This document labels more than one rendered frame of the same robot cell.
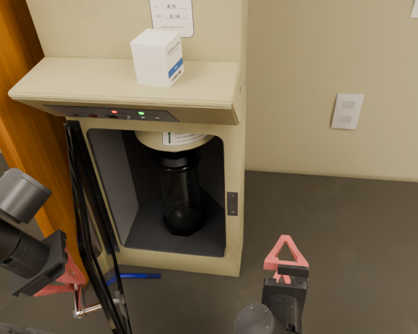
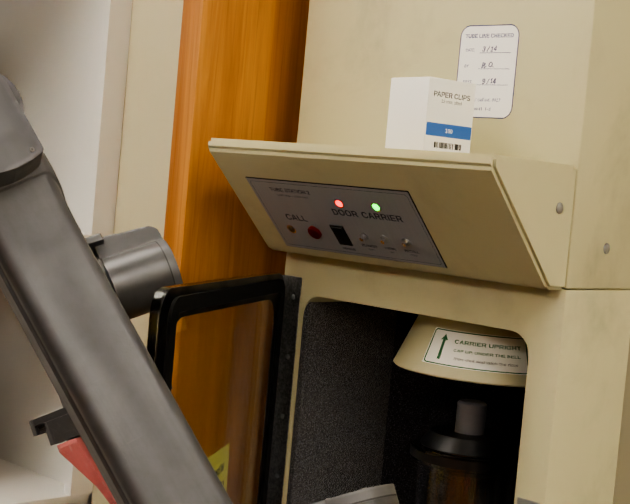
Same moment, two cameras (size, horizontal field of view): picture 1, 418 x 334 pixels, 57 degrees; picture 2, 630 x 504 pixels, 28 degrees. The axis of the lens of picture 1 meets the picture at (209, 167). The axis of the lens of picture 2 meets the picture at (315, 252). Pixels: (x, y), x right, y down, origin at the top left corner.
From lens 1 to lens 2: 0.67 m
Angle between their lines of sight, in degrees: 48
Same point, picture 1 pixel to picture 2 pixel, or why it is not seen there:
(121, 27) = not seen: hidden behind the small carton
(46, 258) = not seen: hidden behind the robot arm
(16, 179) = (147, 242)
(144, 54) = (404, 95)
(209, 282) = not seen: outside the picture
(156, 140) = (418, 352)
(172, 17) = (485, 83)
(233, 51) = (567, 145)
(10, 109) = (208, 207)
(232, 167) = (537, 425)
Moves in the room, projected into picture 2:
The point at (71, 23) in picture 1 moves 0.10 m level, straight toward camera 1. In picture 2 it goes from (348, 93) to (322, 82)
